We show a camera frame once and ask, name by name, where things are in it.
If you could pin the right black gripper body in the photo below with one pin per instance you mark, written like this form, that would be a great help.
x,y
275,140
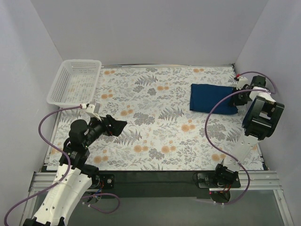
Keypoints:
x,y
240,99

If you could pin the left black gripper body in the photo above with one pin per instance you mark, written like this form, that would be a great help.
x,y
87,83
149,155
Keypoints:
x,y
109,125

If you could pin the blue printed t shirt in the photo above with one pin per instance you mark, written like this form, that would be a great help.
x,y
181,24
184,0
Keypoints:
x,y
204,97

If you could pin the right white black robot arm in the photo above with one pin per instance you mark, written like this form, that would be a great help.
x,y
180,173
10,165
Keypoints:
x,y
259,123

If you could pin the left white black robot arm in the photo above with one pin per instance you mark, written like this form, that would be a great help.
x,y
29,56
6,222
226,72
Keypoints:
x,y
74,176

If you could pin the floral patterned table mat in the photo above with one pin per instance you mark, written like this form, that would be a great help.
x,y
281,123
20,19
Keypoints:
x,y
162,133

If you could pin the white plastic mesh basket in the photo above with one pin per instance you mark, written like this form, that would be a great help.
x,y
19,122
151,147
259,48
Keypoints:
x,y
75,83

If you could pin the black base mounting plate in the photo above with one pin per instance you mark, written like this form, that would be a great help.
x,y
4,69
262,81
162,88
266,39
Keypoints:
x,y
155,184

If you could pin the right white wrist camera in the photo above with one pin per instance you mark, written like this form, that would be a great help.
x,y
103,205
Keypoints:
x,y
241,81

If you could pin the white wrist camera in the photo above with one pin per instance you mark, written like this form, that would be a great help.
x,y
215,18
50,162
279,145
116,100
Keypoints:
x,y
241,81
91,109

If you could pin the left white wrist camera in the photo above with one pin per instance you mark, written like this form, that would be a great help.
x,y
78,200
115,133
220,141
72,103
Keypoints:
x,y
91,109

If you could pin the aluminium frame rail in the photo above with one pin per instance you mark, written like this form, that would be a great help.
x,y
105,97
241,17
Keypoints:
x,y
259,180

